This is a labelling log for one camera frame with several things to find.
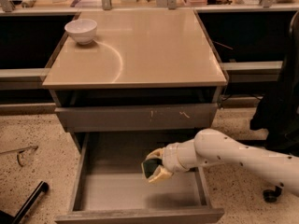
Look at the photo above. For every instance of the white ceramic bowl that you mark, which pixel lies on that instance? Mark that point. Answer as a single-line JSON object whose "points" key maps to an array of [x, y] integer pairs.
{"points": [[82, 31]]}

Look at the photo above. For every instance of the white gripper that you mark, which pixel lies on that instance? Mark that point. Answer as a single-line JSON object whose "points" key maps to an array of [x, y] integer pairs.
{"points": [[170, 158]]}

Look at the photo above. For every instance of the green yellow sponge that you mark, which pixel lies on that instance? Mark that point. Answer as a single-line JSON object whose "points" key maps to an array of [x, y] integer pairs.
{"points": [[149, 166]]}

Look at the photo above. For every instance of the beige top drawer cabinet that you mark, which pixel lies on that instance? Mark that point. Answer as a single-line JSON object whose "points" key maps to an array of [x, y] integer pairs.
{"points": [[139, 57]]}

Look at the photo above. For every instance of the black chair leg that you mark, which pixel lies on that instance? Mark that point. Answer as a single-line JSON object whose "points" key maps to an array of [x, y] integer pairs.
{"points": [[5, 218]]}

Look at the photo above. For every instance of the grey open middle drawer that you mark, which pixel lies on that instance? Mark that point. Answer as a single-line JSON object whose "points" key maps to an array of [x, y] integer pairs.
{"points": [[111, 189]]}

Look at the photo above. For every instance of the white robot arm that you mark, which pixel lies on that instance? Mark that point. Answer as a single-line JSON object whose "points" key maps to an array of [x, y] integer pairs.
{"points": [[210, 147]]}

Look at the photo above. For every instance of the grey top drawer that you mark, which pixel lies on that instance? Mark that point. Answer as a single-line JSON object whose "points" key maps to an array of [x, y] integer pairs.
{"points": [[136, 117]]}

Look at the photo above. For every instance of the black office chair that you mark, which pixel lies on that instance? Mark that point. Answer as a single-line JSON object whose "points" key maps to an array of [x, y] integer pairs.
{"points": [[278, 114]]}

